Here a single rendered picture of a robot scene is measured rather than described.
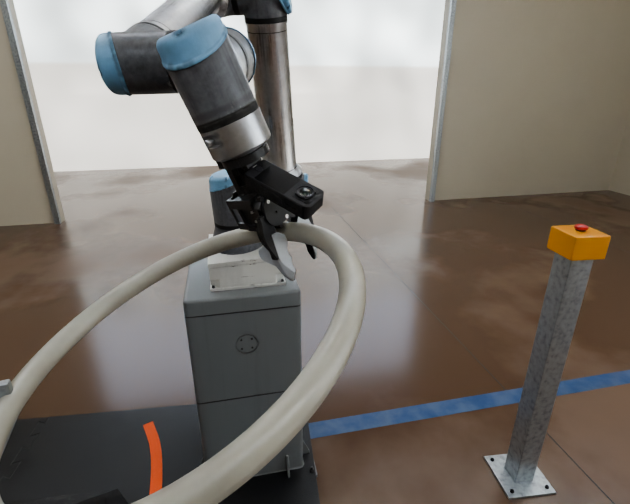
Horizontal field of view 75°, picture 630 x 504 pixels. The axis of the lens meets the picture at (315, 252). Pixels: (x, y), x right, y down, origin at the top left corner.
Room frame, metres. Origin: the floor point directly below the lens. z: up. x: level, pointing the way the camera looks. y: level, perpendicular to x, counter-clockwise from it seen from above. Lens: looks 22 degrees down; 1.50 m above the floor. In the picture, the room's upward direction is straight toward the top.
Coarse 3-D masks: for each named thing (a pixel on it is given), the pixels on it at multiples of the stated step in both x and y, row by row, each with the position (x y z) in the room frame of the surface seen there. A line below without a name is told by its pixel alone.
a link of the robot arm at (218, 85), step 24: (192, 24) 0.55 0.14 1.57; (216, 24) 0.56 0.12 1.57; (168, 48) 0.54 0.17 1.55; (192, 48) 0.54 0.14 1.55; (216, 48) 0.55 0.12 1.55; (240, 48) 0.63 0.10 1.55; (168, 72) 0.56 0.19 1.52; (192, 72) 0.54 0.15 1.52; (216, 72) 0.55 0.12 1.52; (240, 72) 0.57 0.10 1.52; (192, 96) 0.55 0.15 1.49; (216, 96) 0.55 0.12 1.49; (240, 96) 0.56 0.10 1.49; (216, 120) 0.55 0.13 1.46
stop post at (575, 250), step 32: (576, 256) 1.17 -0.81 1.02; (576, 288) 1.20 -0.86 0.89; (544, 320) 1.25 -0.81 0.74; (576, 320) 1.20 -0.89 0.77; (544, 352) 1.21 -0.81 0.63; (544, 384) 1.20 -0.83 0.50; (544, 416) 1.20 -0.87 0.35; (512, 448) 1.25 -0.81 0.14; (512, 480) 1.21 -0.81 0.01; (544, 480) 1.21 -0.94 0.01
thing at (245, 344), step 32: (192, 288) 1.28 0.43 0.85; (256, 288) 1.28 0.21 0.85; (288, 288) 1.28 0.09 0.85; (192, 320) 1.19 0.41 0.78; (224, 320) 1.21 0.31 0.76; (256, 320) 1.23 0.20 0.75; (288, 320) 1.26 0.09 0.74; (192, 352) 1.19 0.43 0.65; (224, 352) 1.21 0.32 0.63; (256, 352) 1.23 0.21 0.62; (288, 352) 1.26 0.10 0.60; (224, 384) 1.21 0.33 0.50; (256, 384) 1.23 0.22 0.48; (288, 384) 1.26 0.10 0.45; (224, 416) 1.20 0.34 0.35; (256, 416) 1.23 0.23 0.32; (288, 448) 1.25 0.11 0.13
